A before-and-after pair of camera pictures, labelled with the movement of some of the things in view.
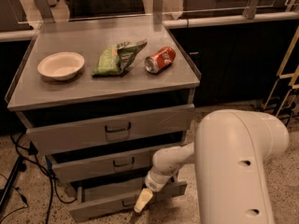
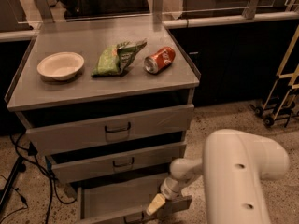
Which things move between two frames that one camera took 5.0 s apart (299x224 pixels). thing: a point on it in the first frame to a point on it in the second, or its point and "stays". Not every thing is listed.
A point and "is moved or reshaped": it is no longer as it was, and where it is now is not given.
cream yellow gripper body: (151, 184) to (167, 190)
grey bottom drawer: (101, 199) is moved or reshaped
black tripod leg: (19, 167) stays
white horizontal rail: (30, 34) stays
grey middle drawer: (96, 161) stays
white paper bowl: (61, 66) stays
